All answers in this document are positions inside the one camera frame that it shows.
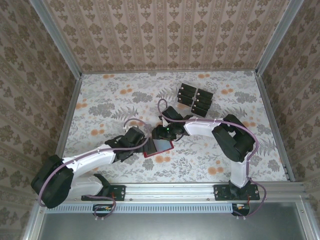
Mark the red card holder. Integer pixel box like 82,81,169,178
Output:
143,139,175,159

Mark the clear acrylic card stand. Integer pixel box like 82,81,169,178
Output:
174,82,216,119

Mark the floral table cover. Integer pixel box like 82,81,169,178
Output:
56,70,288,184

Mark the small black connector board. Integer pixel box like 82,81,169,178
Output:
92,203,114,218
231,202,252,217

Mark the grey metal panel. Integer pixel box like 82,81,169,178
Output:
23,201,320,240

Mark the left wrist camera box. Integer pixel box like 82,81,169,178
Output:
124,126,146,145

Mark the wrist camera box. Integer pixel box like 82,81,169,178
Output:
161,105,185,127
124,126,146,145

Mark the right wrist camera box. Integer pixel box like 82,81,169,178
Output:
161,105,185,127

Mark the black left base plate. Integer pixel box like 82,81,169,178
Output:
81,184,126,202

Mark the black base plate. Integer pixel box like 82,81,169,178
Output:
213,184,261,202
81,184,126,202

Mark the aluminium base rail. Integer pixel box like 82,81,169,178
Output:
37,181,306,202

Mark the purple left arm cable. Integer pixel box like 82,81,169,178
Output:
37,118,149,222

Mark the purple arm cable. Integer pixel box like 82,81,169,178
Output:
157,98,268,221
37,118,149,222

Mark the white slotted cable duct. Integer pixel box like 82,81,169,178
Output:
45,202,237,215

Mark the aluminium side rail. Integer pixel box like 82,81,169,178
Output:
54,73,84,158
254,71,296,182

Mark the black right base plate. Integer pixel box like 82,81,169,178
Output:
213,184,261,202

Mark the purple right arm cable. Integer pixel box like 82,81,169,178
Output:
157,98,268,221

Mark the aluminium corner post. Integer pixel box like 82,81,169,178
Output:
27,0,83,78
254,0,305,76

